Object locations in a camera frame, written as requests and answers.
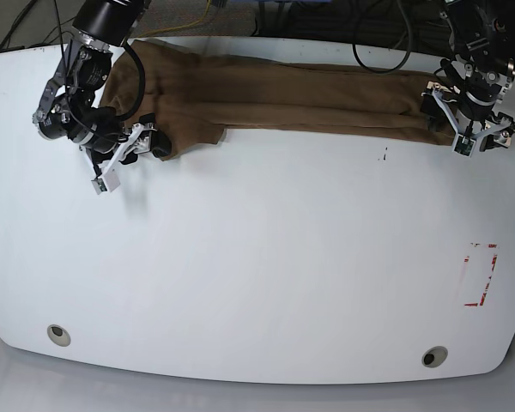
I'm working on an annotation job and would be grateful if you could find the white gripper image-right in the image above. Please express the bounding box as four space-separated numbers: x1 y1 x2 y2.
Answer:
421 82 515 151

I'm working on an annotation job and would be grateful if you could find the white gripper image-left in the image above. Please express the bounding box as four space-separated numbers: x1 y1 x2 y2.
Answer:
79 113 172 176

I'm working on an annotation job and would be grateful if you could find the brown t-shirt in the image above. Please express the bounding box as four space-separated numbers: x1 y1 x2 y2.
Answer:
99 38 460 162

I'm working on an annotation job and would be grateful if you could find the red tape rectangle marking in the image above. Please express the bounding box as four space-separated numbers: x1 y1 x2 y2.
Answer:
458 243 500 307

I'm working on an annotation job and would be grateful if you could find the grey table grommet left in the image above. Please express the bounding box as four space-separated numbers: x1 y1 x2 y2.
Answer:
47 324 71 348

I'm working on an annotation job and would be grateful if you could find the grey table grommet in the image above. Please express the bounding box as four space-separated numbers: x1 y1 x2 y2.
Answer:
47 324 71 348
421 346 448 368

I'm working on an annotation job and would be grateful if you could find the grey table grommet right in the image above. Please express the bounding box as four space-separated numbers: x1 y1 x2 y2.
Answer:
421 346 448 368

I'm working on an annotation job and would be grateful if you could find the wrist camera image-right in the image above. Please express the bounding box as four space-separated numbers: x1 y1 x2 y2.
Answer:
451 133 476 158

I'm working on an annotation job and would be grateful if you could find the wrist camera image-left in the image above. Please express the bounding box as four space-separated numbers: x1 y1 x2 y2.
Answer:
91 170 120 195

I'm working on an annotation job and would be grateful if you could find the yellow cable on floor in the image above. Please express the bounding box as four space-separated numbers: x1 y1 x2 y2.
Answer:
143 0 211 38

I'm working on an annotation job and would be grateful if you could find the black cable on floor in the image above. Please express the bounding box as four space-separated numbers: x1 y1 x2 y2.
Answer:
0 0 65 49

